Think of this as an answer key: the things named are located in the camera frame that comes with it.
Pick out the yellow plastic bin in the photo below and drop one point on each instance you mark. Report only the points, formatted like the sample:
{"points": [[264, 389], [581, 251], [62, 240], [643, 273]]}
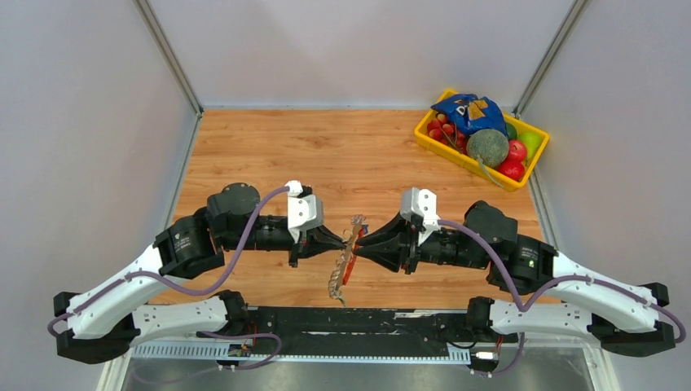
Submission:
{"points": [[464, 161]]}

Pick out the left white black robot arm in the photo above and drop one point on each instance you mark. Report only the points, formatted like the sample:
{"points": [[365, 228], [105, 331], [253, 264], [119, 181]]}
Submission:
{"points": [[149, 299]]}

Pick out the dark green fruit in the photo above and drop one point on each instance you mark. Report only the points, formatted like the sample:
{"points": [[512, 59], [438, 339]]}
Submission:
{"points": [[511, 131]]}

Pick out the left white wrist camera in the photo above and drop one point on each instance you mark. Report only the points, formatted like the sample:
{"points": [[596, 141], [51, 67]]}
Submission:
{"points": [[305, 209]]}

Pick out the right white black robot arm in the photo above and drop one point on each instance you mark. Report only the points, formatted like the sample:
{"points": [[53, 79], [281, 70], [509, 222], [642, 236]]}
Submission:
{"points": [[549, 292]]}

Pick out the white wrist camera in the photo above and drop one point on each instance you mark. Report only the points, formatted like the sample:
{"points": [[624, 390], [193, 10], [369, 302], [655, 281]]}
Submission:
{"points": [[305, 209], [419, 207]]}

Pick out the red apple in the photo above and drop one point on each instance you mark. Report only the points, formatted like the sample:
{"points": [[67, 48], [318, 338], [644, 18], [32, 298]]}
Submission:
{"points": [[512, 169], [516, 151]]}

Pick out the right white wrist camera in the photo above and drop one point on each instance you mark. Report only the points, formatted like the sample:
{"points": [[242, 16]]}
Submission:
{"points": [[419, 207]]}

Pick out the blue chips bag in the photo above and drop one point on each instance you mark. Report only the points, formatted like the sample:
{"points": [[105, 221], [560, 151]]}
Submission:
{"points": [[469, 114]]}

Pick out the aluminium frame rail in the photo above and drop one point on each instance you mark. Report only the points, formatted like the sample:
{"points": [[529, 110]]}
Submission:
{"points": [[543, 363]]}

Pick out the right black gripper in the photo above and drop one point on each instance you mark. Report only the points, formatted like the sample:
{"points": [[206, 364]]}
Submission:
{"points": [[393, 245]]}

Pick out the white slotted cable duct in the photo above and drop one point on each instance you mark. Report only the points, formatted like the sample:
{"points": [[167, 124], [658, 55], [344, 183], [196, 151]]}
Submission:
{"points": [[220, 351]]}

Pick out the red apple lower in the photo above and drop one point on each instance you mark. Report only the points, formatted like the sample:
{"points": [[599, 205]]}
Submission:
{"points": [[512, 169]]}

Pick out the red apple upper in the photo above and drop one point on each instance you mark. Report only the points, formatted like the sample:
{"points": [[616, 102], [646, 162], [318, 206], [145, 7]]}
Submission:
{"points": [[516, 151]]}

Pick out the green round melon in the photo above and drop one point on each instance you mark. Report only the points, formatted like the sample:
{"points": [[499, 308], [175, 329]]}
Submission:
{"points": [[488, 146]]}

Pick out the red cherry tomatoes bunch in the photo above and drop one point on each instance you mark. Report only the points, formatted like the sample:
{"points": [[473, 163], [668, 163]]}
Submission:
{"points": [[441, 129]]}

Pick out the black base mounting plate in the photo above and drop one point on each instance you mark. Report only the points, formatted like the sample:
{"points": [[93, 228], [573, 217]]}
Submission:
{"points": [[308, 331]]}

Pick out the light green apple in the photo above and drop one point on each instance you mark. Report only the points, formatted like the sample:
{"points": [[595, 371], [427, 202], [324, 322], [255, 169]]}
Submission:
{"points": [[531, 141]]}

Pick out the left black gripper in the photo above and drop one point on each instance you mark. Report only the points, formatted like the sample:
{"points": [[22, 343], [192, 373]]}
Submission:
{"points": [[319, 239]]}

